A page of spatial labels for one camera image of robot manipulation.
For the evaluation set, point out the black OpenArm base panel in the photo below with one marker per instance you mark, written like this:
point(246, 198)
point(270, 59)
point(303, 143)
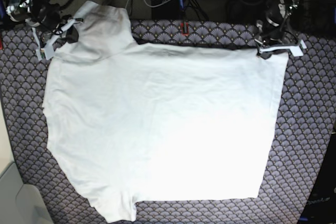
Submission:
point(320, 207)

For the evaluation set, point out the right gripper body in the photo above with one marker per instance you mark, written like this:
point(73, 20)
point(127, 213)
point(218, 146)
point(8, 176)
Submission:
point(48, 29)

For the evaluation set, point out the patterned grey fan tablecloth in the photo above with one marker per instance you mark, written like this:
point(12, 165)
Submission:
point(304, 127)

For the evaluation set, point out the white T-shirt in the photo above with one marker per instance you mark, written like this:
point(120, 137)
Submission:
point(152, 122)

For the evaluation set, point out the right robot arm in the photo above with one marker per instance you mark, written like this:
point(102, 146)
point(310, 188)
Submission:
point(16, 12)

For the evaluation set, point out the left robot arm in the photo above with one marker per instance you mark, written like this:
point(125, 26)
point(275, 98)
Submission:
point(278, 11)

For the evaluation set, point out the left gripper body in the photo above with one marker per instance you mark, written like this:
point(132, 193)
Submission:
point(278, 39)

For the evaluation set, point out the red clip at table edge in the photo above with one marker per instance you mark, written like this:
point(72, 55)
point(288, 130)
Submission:
point(185, 28)

